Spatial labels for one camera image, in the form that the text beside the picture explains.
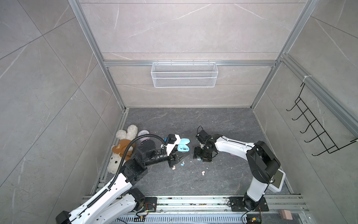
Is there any teal earbud charging case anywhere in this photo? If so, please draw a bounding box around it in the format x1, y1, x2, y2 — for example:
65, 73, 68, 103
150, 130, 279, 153
177, 138, 190, 152

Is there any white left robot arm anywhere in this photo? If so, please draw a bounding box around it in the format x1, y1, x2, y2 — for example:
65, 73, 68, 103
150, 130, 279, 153
56, 134, 190, 224

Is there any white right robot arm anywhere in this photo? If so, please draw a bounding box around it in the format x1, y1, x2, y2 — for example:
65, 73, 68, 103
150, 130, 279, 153
194, 130, 286, 211

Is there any pink alarm clock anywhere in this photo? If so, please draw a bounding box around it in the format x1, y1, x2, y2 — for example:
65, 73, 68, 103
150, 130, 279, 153
138, 130, 150, 141

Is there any plush bunny brown hoodie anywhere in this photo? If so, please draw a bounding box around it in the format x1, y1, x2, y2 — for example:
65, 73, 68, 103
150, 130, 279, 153
107, 125, 138, 174

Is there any white digital timer device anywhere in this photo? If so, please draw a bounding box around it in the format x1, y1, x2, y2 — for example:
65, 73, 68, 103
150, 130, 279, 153
268, 169, 286, 193

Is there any slotted cable duct rail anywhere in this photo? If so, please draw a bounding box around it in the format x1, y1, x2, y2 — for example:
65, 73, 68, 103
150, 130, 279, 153
109, 195, 308, 224

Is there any white wire mesh basket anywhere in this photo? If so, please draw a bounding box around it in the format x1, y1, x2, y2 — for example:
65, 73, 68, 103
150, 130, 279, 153
151, 62, 219, 88

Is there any pink block beside rail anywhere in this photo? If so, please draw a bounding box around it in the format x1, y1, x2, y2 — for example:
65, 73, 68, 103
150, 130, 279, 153
279, 210, 293, 220

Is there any black wall hook rack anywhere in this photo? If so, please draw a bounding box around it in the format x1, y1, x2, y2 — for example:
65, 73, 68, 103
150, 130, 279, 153
286, 83, 358, 157

